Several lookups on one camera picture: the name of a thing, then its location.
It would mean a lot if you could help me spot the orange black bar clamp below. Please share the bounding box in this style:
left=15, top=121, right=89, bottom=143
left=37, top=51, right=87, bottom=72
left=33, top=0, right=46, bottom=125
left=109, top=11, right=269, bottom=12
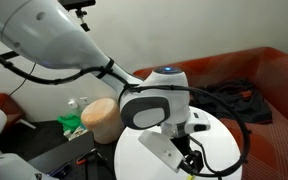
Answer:
left=75, top=150, right=99, bottom=167

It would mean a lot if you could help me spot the green bag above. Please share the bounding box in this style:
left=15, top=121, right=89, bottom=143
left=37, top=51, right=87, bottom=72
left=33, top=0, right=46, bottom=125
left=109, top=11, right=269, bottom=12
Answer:
left=56, top=113, right=86, bottom=133

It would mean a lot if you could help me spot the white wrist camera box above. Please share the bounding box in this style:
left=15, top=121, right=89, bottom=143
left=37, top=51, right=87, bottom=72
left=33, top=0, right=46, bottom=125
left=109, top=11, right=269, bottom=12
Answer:
left=137, top=129, right=186, bottom=174

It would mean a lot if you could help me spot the black jacket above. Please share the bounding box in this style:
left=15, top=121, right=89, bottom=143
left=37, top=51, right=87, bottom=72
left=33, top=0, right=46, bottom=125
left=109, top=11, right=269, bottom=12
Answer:
left=192, top=78, right=274, bottom=125

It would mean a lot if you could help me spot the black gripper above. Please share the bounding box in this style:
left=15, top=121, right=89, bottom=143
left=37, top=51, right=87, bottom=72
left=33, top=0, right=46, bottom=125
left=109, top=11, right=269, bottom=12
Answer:
left=171, top=134, right=206, bottom=175

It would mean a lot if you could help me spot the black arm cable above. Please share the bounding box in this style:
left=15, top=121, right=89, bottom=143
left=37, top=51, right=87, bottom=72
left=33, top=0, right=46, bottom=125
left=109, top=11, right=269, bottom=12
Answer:
left=0, top=41, right=252, bottom=179

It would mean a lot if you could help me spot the orange patterned sofa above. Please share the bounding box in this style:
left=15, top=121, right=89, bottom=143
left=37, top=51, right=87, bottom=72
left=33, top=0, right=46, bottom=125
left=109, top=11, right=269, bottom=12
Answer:
left=132, top=46, right=288, bottom=180

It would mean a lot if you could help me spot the black camera on stand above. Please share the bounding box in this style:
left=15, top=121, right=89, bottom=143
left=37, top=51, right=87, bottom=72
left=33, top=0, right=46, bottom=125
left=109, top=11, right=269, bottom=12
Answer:
left=57, top=0, right=97, bottom=33

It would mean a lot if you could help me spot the beige cylindrical ottoman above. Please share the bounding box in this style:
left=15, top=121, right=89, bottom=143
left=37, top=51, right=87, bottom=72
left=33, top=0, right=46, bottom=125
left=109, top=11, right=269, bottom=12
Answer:
left=80, top=97, right=126, bottom=145

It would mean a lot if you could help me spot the black perforated breadboard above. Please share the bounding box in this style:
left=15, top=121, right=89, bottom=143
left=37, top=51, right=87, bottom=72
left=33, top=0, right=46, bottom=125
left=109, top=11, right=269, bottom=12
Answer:
left=27, top=130, right=119, bottom=180

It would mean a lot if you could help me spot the red chair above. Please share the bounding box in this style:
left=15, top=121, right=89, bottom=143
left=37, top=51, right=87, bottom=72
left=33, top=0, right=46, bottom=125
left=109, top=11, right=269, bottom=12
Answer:
left=0, top=92, right=27, bottom=135

